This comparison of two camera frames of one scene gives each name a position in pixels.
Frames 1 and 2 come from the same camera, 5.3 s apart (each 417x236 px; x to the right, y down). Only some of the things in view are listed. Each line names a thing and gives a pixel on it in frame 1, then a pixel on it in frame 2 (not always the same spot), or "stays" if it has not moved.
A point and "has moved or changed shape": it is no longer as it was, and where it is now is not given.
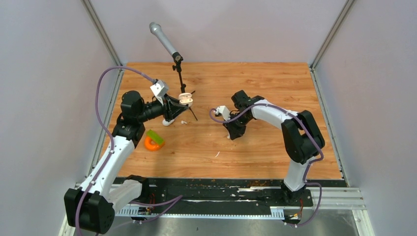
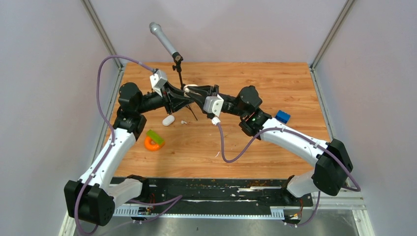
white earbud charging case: [166, 123] stays
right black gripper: [234, 132] -> [202, 91]
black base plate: [159, 193] stays
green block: [155, 136] stays
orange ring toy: [150, 146] stays
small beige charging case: [185, 99] has moved or changed shape
